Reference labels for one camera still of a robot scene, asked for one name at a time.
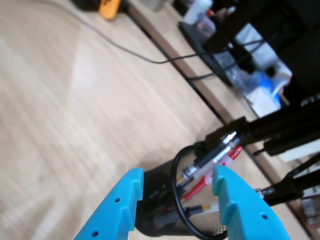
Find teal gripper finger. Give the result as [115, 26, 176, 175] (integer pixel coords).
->
[73, 167, 145, 240]
[212, 164, 292, 240]

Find red gel pen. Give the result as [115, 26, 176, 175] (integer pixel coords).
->
[184, 145, 244, 201]

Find black retractable pen silver label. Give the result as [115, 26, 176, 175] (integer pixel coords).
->
[181, 130, 238, 180]

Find black mesh pen holder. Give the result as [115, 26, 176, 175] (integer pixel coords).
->
[136, 141, 251, 240]

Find black tripod stand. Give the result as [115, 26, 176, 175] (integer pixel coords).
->
[204, 98, 320, 209]

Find blue white plastic bag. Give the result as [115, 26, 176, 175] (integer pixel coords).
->
[234, 69, 294, 119]

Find black tray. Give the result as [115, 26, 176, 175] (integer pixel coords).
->
[178, 21, 234, 87]

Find white box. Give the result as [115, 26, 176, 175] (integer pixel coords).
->
[234, 22, 280, 71]

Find orange object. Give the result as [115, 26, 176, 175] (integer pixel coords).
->
[98, 0, 123, 21]

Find white cup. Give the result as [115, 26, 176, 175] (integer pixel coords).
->
[183, 0, 214, 25]

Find dark cable on desk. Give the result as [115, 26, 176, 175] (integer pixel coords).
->
[47, 0, 216, 82]

